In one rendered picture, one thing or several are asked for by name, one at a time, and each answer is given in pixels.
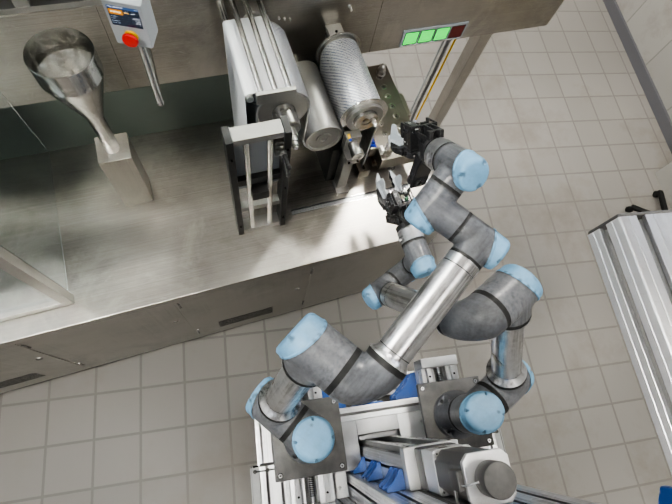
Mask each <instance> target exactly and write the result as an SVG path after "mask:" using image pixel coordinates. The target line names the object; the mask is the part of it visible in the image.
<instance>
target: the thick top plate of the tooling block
mask: <svg viewBox="0 0 672 504"><path fill-rule="evenodd" d="M379 66H380V65H374V66H368V67H367V68H368V70H369V73H370V75H371V78H372V80H373V82H374V85H375V87H376V90H377V92H378V94H379V97H380V99H381V100H383V101H385V102H386V104H387V107H388V109H387V112H386V114H385V116H384V117H383V118H382V120H381V121H379V124H378V127H377V129H376V132H375V135H374V137H373V138H374V141H375V145H376V146H377V150H376V153H375V155H374V159H375V161H376V164H377V167H378V169H383V168H388V167H392V166H397V165H402V164H406V163H411V162H414V159H409V158H406V157H404V156H401V155H398V154H395V153H394V152H393V153H392V155H391V156H385V155H384V154H383V155H380V152H379V147H380V146H382V145H383V147H385V146H386V145H387V144H388V143H389V142H388V136H389V135H390V134H391V126H392V124H395V125H396V126H397V130H398V133H399V134H400V135H401V122H403V123H404V122H408V121H410V119H409V116H408V114H407V112H406V109H405V107H404V105H403V102H402V100H401V98H400V96H399V93H398V91H397V89H396V86H395V84H394V82H393V79H392V77H391V75H390V72H389V70H388V68H387V66H386V75H385V76H384V77H379V76H378V75H377V74H376V71H377V69H378V67H379Z"/></svg>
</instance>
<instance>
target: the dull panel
mask: <svg viewBox="0 0 672 504"><path fill-rule="evenodd" d="M160 88H161V93H162V97H163V100H164V105H163V106H158V105H157V103H156V99H155V96H154V93H153V90H152V88H151V86H145V87H138V88H132V89H125V90H119V91H112V92H106V93H104V117H105V119H106V121H107V122H108V124H109V126H110V128H111V130H112V132H113V134H119V133H125V132H126V133H127V134H128V136H129V137H134V136H140V135H145V134H151V133H157V132H162V131H168V130H174V129H180V128H185V127H191V126H197V125H202V124H208V123H214V122H219V121H225V120H231V119H233V112H232V103H231V94H230V86H229V77H228V74H224V75H217V76H211V77H204V78H197V79H191V80H184V81H178V82H171V83H165V84H160ZM13 108H14V109H15V110H16V112H17V113H18V114H19V115H20V117H21V118H22V119H23V120H24V121H25V123H26V124H27V125H28V126H29V128H30V129H31V130H32V131H33V133H34V134H35V135H36V136H37V138H38V139H39V140H40V141H41V143H42V144H43V145H44V146H45V148H46V149H47V150H48V151H54V150H60V149H66V148H71V147H77V146H83V145H88V144H94V143H95V142H94V138H96V137H97V135H96V133H95V132H94V130H93V128H92V127H91V125H90V123H89V121H87V120H86V119H85V118H83V117H82V116H80V115H79V114H77V113H76V112H74V111H73V110H72V109H70V108H69V107H67V106H66V105H64V104H63V103H61V102H60V101H59V100H53V101H46V102H40V103H33V104H27V105H20V106H14V107H13Z"/></svg>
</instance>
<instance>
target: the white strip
mask: <svg viewBox="0 0 672 504"><path fill-rule="evenodd" d="M216 4H217V7H218V10H219V14H220V17H221V20H222V25H223V33H224V42H225V51H226V59H227V68H228V77H229V86H230V94H231V103H232V112H233V121H234V127H236V126H242V125H247V115H246V102H248V103H252V102H253V101H254V97H253V93H255V92H254V89H253V86H252V82H251V79H250V76H249V73H248V70H247V67H246V63H245V60H244V57H243V54H242V51H241V48H240V44H239V41H238V38H237V35H236V32H235V29H234V25H233V22H232V20H229V17H228V14H227V11H226V7H225V4H224V1H223V0H216ZM245 98H246V101H245Z"/></svg>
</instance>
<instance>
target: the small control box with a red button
mask: <svg viewBox="0 0 672 504"><path fill-rule="evenodd" d="M101 2H102V4H103V7H104V9H105V12H106V14H107V17H108V19H109V22H110V25H111V27H112V30H113V32H114V35H115V37H116V40H117V42H118V43H123V44H126V45H127V46H129V47H136V46H142V47H148V48H153V46H154V43H155V39H156V36H157V33H158V28H157V24H156V21H155V17H154V14H153V10H152V6H151V3H150V0H101Z"/></svg>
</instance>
